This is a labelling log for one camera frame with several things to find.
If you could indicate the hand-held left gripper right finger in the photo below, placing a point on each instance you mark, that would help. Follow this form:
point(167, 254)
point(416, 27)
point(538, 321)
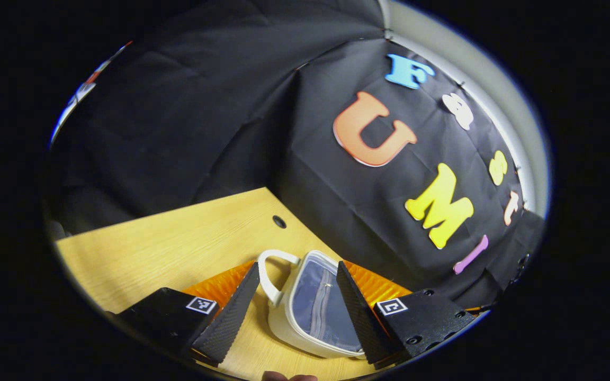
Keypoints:
point(355, 312)

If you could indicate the white and red sign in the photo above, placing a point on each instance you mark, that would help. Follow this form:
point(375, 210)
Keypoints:
point(85, 87)

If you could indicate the white hard-shell suitcase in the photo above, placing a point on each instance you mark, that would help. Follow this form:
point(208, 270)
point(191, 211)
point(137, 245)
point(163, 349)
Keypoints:
point(313, 312)

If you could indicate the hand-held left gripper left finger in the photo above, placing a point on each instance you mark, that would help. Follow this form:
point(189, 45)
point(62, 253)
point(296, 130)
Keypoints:
point(231, 317)

